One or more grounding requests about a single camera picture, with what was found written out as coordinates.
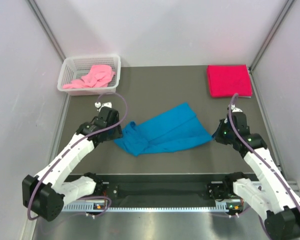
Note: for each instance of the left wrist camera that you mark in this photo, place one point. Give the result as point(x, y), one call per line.
point(100, 105)

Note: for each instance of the blue t shirt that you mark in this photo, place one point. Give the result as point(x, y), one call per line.
point(177, 129)

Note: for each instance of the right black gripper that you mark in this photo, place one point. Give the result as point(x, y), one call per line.
point(217, 136)

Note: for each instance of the folded red t shirt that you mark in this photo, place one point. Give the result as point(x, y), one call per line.
point(226, 80)

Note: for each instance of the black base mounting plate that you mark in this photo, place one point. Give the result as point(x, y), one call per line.
point(163, 190)

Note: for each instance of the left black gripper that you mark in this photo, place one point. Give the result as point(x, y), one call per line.
point(118, 133)

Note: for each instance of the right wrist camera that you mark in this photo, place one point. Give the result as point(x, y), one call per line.
point(233, 109)

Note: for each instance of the slotted grey cable duct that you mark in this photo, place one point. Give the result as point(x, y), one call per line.
point(92, 207)

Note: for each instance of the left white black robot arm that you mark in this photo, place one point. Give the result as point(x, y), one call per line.
point(46, 193)

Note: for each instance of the white plastic basket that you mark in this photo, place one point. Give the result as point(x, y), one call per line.
point(78, 66)

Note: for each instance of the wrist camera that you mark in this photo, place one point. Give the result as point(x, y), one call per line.
point(233, 109)
point(100, 105)

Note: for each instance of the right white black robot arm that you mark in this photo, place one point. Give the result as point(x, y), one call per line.
point(275, 202)

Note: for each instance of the pink t shirt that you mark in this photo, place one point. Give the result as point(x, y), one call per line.
point(99, 76)

